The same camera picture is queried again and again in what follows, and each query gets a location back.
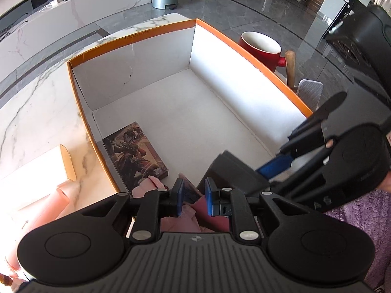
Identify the black box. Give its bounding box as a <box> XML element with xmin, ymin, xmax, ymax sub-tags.
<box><xmin>197</xmin><ymin>150</ymin><xmax>272</xmax><ymax>197</ymax></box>

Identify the pink fabric pouch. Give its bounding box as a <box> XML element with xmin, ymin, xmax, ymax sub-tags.
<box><xmin>131</xmin><ymin>175</ymin><xmax>233</xmax><ymax>235</ymax></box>

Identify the pink bottle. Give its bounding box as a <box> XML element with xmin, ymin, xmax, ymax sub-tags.
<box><xmin>4</xmin><ymin>186</ymin><xmax>72</xmax><ymax>278</ymax></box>

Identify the white marble tv console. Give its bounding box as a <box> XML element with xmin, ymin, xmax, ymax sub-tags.
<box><xmin>0</xmin><ymin>0</ymin><xmax>153</xmax><ymax>77</ymax></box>

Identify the white box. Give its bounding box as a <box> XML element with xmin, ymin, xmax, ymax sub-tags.
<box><xmin>0</xmin><ymin>144</ymin><xmax>77</xmax><ymax>211</ymax></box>

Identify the white chair back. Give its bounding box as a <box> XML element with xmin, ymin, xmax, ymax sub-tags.
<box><xmin>298</xmin><ymin>79</ymin><xmax>324</xmax><ymax>110</ymax></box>

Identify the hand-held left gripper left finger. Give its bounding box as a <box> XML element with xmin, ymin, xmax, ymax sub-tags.
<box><xmin>81</xmin><ymin>178</ymin><xmax>185</xmax><ymax>245</ymax></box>

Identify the red mug wooden handle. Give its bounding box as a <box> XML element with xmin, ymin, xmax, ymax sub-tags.
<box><xmin>238</xmin><ymin>31</ymin><xmax>296</xmax><ymax>87</ymax></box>

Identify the dark printed art box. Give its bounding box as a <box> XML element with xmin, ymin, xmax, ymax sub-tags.
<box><xmin>102</xmin><ymin>121</ymin><xmax>169</xmax><ymax>190</ymax></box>

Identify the orange cardboard box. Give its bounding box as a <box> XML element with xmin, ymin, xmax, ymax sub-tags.
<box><xmin>66</xmin><ymin>18</ymin><xmax>315</xmax><ymax>196</ymax></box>

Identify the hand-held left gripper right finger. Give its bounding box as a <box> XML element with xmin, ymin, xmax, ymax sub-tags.
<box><xmin>205</xmin><ymin>178</ymin><xmax>309</xmax><ymax>241</ymax></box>

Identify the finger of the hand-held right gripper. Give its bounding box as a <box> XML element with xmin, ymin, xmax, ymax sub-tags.
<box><xmin>276</xmin><ymin>92</ymin><xmax>349</xmax><ymax>159</ymax></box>
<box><xmin>257</xmin><ymin>145</ymin><xmax>332</xmax><ymax>184</ymax></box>

